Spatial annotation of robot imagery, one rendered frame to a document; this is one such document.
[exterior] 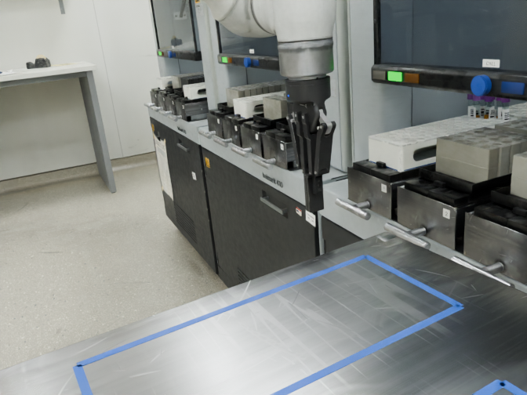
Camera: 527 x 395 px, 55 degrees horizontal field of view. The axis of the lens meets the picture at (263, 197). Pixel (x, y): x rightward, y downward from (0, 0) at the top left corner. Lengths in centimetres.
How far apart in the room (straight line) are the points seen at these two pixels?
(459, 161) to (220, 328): 53
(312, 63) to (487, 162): 31
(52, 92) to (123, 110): 54
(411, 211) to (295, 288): 37
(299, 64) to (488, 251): 40
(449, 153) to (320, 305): 45
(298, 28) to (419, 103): 40
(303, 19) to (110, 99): 358
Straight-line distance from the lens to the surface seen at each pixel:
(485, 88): 81
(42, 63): 397
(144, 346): 51
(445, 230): 84
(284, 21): 82
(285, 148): 125
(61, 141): 432
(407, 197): 89
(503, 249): 77
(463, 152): 88
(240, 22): 92
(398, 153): 94
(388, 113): 107
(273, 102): 144
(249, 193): 154
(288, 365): 46
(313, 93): 83
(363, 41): 108
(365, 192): 98
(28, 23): 425
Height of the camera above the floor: 110
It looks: 20 degrees down
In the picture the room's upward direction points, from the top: 6 degrees counter-clockwise
